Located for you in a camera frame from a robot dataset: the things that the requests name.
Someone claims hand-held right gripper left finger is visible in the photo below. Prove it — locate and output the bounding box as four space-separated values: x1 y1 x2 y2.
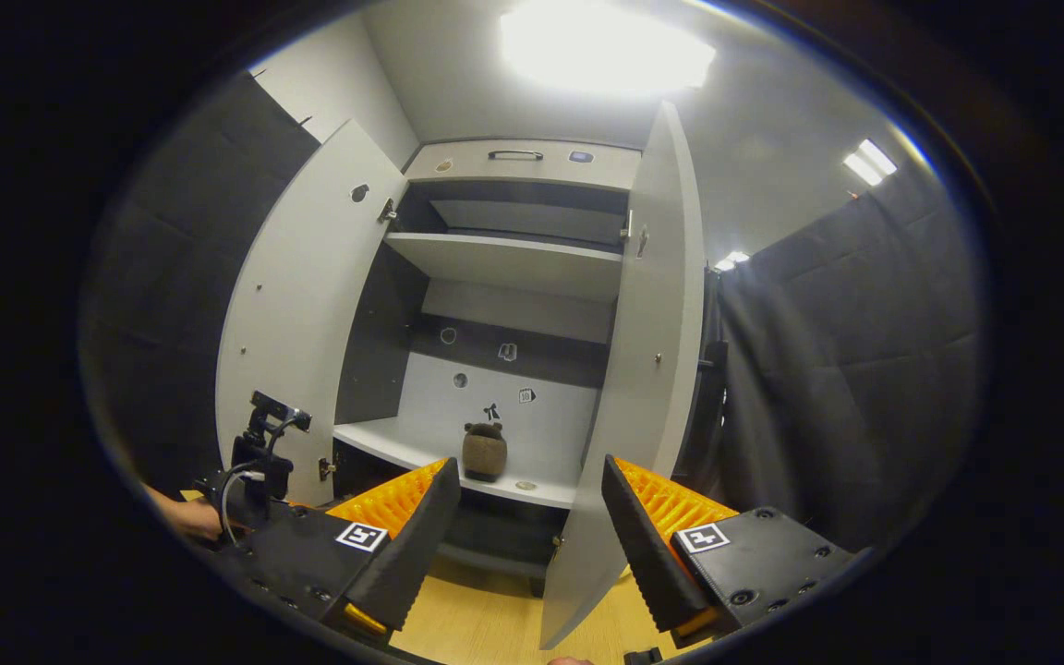
218 457 462 647

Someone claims brown fuzzy shoe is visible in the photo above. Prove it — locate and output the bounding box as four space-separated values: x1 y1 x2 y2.
461 421 508 483

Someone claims white cabinet door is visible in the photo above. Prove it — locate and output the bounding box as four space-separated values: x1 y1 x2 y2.
215 118 408 507
539 100 707 650

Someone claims white shoe cabinet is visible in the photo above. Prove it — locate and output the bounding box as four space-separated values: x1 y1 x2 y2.
333 139 644 592

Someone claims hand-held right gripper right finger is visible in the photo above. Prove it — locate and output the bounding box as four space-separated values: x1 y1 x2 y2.
600 454 875 649

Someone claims large ceiling light panel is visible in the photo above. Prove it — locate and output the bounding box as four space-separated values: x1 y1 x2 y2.
500 0 718 98

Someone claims black backdrop cloth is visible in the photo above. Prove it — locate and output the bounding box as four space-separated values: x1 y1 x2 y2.
79 72 985 555

